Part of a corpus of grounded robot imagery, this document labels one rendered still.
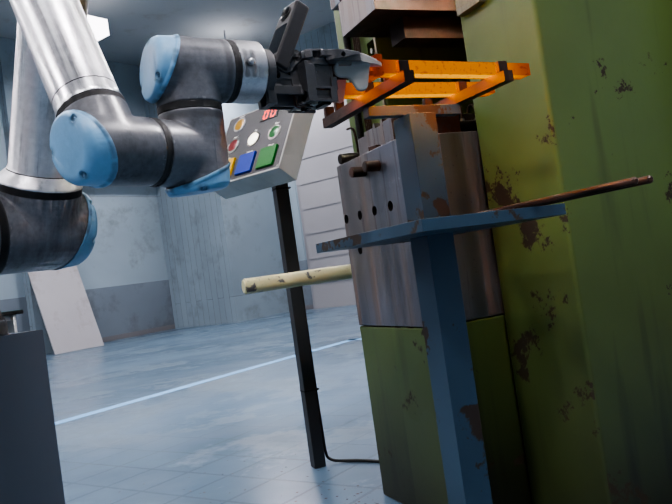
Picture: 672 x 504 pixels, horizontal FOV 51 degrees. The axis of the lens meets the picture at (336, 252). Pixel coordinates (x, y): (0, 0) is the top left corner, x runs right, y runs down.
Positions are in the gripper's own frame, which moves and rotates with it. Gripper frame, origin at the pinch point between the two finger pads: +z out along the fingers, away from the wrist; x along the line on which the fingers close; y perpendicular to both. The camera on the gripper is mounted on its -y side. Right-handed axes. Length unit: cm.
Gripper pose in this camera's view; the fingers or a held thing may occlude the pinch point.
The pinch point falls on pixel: (364, 65)
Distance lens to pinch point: 120.1
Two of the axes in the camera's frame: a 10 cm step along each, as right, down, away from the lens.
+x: 5.4, -1.0, -8.4
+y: 1.4, 9.9, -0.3
